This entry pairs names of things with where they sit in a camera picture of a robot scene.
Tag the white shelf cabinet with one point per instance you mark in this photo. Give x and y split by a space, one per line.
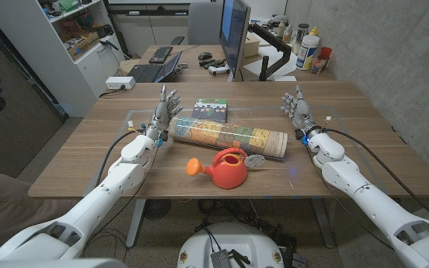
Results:
43 56

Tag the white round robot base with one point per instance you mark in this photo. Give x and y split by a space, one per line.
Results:
233 238

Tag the wooden office desk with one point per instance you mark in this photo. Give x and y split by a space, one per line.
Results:
192 72

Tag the black remote control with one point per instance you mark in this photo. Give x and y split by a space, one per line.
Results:
212 63

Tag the black computer mouse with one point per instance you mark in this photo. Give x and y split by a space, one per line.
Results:
205 56

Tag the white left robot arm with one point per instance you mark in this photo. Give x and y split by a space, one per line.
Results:
99 201

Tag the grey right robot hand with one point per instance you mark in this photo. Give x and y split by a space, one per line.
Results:
301 113

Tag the white game controller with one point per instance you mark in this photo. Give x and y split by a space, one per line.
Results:
218 70

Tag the open black laptop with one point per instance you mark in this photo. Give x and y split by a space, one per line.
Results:
147 72

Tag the flat green printed package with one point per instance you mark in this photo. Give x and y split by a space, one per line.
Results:
210 111

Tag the yellow capped bottle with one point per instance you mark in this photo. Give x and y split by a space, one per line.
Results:
314 31

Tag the white wipes canister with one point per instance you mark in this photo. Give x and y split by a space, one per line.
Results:
307 52

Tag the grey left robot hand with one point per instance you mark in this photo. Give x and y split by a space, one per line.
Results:
161 115

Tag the black round fan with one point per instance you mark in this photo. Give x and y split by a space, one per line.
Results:
157 209

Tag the dark lidded jar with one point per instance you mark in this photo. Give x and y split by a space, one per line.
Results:
300 35

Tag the black keyboard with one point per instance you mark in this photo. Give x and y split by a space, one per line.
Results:
160 54

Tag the open cardboard box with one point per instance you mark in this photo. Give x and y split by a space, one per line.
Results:
82 44

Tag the grey office chair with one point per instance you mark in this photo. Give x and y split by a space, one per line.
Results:
203 22

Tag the grey finned module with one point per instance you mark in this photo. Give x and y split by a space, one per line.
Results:
220 259

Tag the white power strip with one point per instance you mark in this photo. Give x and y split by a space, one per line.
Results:
119 82

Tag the red cup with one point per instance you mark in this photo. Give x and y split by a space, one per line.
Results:
326 52

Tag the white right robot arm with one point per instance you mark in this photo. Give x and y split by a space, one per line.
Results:
371 201

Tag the beige box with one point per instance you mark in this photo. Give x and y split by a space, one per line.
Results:
251 44

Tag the orange toy watering can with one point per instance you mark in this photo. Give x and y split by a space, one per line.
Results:
229 175

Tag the clear drinking glass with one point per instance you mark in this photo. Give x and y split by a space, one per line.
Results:
318 65

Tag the grey table leg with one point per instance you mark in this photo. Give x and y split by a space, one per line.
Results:
135 223
323 223

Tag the black computer monitor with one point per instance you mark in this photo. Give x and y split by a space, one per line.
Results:
235 33

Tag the white paper sheets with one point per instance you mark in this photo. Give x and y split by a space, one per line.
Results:
270 59

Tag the person leg brown trousers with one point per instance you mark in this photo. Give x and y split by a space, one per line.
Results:
6 204

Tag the round grey tag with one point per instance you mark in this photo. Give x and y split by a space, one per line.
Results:
254 161

